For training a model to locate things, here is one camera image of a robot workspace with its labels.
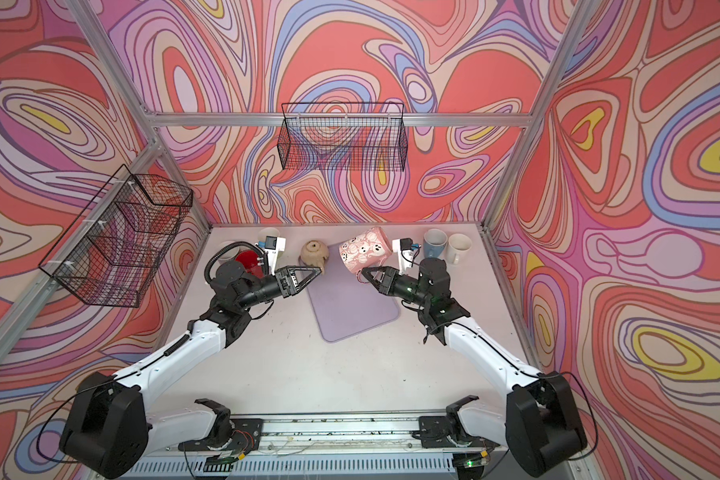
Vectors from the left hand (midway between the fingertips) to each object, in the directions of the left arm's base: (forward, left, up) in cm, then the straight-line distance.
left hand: (320, 274), depth 70 cm
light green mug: (+32, +24, -19) cm, 44 cm away
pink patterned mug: (+5, -11, +3) cm, 13 cm away
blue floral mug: (+27, -35, -20) cm, 49 cm away
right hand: (+2, -11, -5) cm, 12 cm away
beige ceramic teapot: (+23, +7, -21) cm, 32 cm away
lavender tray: (+8, -4, -28) cm, 30 cm away
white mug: (+25, -43, -20) cm, 53 cm away
